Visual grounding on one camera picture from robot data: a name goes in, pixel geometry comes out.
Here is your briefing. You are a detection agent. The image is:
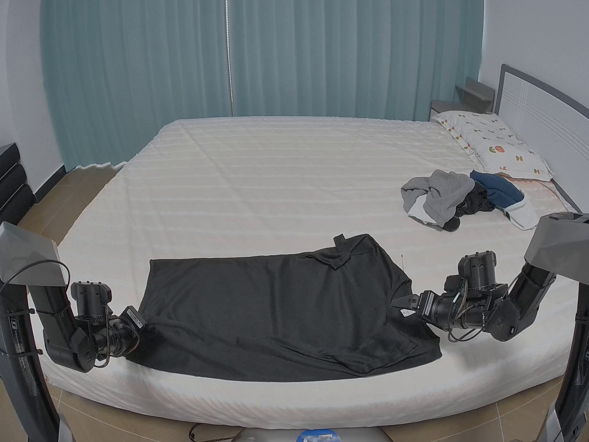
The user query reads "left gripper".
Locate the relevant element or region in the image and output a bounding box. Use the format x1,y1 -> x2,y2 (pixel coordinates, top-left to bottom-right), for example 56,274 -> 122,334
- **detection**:
107,307 -> 148,355

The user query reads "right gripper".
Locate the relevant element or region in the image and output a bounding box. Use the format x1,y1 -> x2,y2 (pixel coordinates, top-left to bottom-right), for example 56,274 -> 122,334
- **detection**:
416,290 -> 457,330

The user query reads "black T-shirt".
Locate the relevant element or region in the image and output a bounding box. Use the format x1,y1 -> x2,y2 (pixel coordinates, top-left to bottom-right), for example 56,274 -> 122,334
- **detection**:
124,233 -> 443,382

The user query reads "pile of clothes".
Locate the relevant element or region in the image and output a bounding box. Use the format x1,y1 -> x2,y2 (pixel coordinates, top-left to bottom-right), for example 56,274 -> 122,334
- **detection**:
400,169 -> 539,233

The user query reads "bed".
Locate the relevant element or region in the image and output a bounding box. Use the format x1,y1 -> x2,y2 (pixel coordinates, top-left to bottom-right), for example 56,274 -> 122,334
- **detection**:
39,64 -> 589,430

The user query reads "white printed pillow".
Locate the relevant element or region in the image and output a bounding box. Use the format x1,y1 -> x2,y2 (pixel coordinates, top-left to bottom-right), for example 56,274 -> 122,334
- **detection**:
430,110 -> 556,182

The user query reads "black chest of drawers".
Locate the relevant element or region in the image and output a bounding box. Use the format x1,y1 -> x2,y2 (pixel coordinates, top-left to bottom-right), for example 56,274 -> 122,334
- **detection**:
0,143 -> 38,227

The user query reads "grey bedside table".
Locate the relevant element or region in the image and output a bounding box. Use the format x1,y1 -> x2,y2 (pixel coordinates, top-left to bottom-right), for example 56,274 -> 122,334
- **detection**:
430,77 -> 496,121

